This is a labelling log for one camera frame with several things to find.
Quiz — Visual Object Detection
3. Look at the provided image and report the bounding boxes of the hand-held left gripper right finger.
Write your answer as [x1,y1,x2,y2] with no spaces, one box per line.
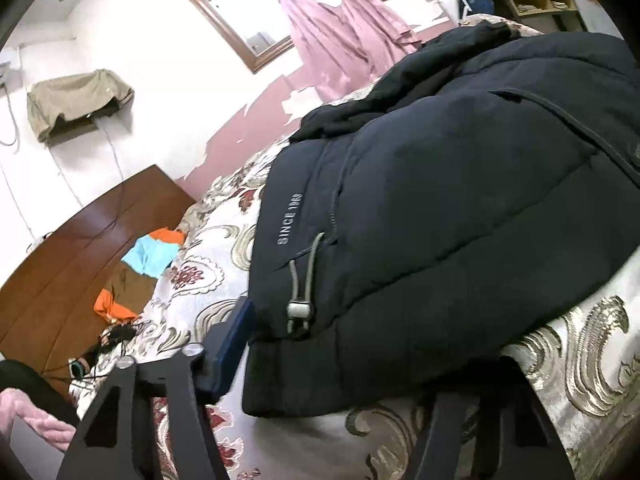
[402,367,568,480]

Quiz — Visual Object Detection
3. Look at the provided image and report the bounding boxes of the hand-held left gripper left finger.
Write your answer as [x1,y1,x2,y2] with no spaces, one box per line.
[55,295,258,480]

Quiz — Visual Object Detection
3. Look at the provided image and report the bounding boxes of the black padded jacket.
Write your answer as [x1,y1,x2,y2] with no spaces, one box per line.
[241,24,640,418]

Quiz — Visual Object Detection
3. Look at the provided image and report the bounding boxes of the another person's forearm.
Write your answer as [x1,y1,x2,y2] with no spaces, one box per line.
[0,359,81,426]

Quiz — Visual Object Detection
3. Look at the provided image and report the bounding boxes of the orange and blue cloth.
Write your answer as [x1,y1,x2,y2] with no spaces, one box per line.
[94,227,187,323]

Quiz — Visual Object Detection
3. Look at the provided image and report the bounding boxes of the floral bed quilt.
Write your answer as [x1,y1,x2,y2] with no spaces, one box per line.
[70,12,640,480]

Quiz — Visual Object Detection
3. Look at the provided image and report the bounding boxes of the wooden headboard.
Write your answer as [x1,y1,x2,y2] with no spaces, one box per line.
[0,164,197,401]

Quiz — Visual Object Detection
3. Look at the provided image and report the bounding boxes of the pink curtain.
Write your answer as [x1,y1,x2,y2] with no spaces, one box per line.
[212,0,386,101]
[320,0,426,68]

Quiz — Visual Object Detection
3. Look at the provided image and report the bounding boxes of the wooden framed window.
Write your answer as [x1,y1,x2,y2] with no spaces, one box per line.
[147,0,481,73]

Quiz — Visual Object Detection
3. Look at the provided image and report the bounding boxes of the wooden shelf desk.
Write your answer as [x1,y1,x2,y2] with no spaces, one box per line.
[492,0,589,34]

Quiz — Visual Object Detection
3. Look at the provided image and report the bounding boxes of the black cable bundle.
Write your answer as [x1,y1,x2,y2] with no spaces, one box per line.
[67,324,139,382]

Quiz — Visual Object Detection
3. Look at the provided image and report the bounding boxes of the white wall cable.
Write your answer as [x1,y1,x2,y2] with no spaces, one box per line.
[0,77,22,155]

